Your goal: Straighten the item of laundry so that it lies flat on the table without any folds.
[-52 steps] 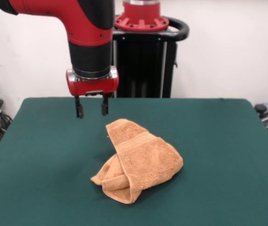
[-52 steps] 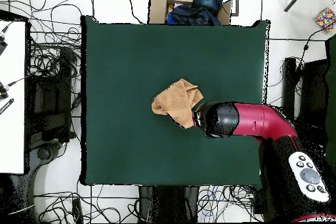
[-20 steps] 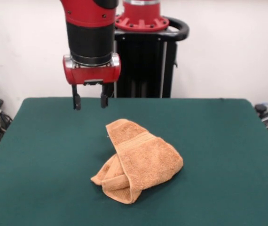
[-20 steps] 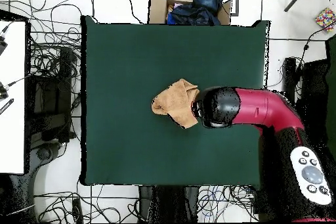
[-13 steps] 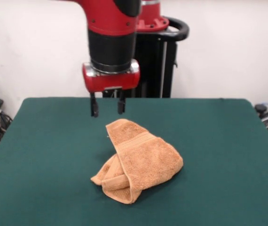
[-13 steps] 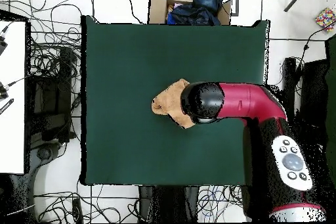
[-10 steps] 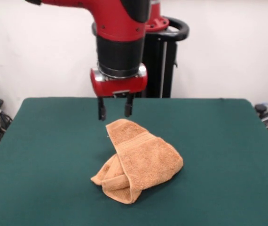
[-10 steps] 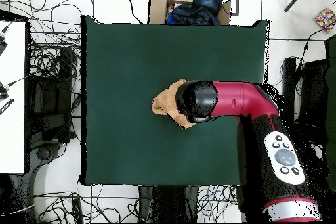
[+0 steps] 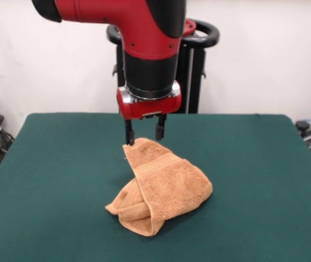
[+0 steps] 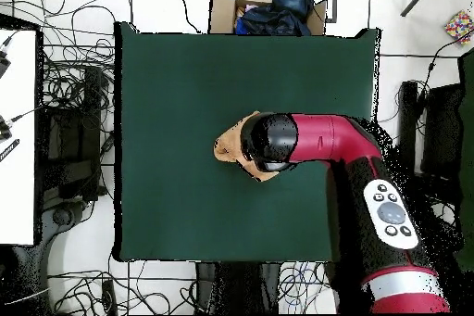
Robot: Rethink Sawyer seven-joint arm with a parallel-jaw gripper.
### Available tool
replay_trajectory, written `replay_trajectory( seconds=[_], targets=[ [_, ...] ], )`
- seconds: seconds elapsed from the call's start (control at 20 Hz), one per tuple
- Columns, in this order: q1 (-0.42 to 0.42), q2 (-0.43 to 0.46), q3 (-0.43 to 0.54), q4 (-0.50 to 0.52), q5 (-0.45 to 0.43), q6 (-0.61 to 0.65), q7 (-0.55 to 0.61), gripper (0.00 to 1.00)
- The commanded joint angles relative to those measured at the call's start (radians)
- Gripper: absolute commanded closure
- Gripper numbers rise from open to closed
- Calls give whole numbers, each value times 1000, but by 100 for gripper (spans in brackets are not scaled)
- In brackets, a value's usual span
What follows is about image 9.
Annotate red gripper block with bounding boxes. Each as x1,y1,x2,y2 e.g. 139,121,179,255
116,81,183,145

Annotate dark green table cloth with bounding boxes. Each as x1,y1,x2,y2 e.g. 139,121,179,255
0,113,311,262

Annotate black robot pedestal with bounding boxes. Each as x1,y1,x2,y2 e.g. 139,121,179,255
106,18,220,114

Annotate tan terry towel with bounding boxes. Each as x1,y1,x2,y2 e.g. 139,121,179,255
105,137,213,237

